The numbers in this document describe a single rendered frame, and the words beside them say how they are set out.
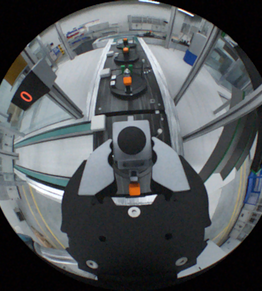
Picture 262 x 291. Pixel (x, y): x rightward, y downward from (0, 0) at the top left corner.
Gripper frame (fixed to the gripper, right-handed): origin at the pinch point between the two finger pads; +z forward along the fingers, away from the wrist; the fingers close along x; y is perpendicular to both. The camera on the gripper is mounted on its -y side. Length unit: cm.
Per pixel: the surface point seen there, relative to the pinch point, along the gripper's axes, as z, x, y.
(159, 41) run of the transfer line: 92, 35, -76
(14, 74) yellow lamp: -5.1, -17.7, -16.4
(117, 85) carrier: 25.5, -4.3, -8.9
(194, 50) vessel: 55, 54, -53
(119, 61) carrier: 38.7, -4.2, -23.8
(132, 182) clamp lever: 0.5, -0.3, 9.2
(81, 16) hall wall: 468, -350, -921
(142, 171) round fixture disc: 6.8, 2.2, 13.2
